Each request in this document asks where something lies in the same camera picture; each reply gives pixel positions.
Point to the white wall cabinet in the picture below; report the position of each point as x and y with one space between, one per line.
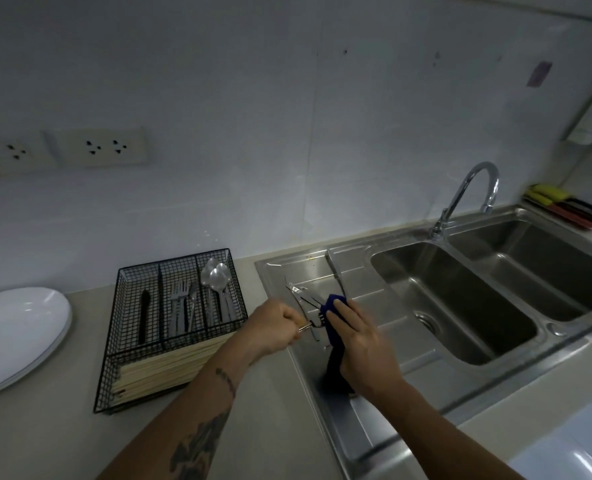
526 2

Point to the white plate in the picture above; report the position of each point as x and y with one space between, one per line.
60 349
15 329

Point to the white spray bottle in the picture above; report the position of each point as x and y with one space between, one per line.
588 119

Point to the dark blue cloth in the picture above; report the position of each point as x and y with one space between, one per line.
331 307

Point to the person's left forearm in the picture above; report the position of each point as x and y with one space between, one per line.
186 424

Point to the person's right hand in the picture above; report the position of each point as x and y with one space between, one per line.
368 359

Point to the yellow sponge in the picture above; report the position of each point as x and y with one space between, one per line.
546 193

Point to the red sponge tray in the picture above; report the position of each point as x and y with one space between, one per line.
583 223

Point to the person's right forearm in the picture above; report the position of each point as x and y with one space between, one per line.
441 434

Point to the bundle of wooden chopsticks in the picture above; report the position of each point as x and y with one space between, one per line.
166 367

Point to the chrome faucet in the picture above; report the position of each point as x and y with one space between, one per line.
491 167

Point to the stainless steel double sink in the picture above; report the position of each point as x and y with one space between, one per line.
451 304

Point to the dark scouring pad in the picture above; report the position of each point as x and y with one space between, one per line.
581 207

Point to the person's left hand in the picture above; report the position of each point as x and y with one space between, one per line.
276 327

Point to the black knife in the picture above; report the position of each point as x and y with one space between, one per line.
145 314

